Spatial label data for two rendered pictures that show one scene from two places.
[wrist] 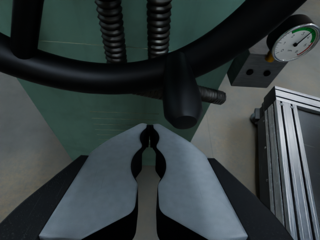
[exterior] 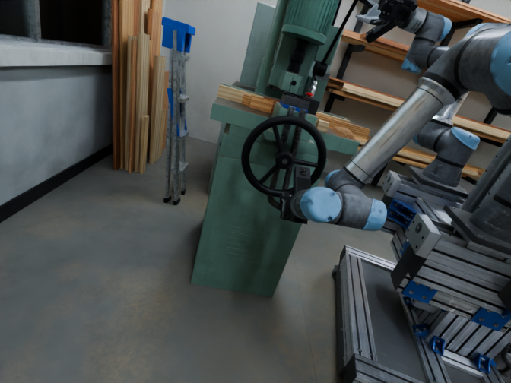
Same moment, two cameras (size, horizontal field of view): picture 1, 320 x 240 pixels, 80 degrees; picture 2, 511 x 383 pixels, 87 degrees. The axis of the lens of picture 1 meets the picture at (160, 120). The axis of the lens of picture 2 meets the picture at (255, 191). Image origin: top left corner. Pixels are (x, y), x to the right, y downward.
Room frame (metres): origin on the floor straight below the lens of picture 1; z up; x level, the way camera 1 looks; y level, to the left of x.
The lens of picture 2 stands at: (-0.77, 0.09, 1.07)
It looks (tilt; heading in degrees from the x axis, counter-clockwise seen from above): 25 degrees down; 2
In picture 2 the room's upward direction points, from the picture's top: 17 degrees clockwise
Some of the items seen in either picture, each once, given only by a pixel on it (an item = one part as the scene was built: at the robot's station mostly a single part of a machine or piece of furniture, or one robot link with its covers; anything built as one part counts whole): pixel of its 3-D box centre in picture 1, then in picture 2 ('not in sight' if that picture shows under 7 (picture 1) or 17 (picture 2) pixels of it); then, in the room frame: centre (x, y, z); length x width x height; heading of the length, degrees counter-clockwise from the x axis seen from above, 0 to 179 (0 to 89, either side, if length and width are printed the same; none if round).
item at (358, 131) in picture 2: not in sight; (307, 116); (0.48, 0.01, 0.92); 0.59 x 0.02 x 0.04; 102
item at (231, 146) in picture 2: not in sight; (268, 138); (0.57, 0.15, 0.76); 0.57 x 0.45 x 0.09; 12
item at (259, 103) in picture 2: not in sight; (279, 109); (0.42, 0.13, 0.92); 0.25 x 0.02 x 0.05; 102
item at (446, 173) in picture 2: not in sight; (444, 169); (0.52, -0.66, 0.87); 0.15 x 0.15 x 0.10
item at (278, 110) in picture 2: not in sight; (292, 121); (0.27, 0.07, 0.91); 0.15 x 0.14 x 0.09; 102
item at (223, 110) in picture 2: not in sight; (285, 127); (0.35, 0.09, 0.87); 0.61 x 0.30 x 0.06; 102
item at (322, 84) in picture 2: not in sight; (313, 91); (0.67, 0.01, 1.02); 0.09 x 0.07 x 0.12; 102
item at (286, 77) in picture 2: not in sight; (288, 83); (0.47, 0.13, 1.03); 0.14 x 0.07 x 0.09; 12
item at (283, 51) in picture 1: (286, 43); not in sight; (0.30, -0.17, 0.65); 0.06 x 0.04 x 0.08; 102
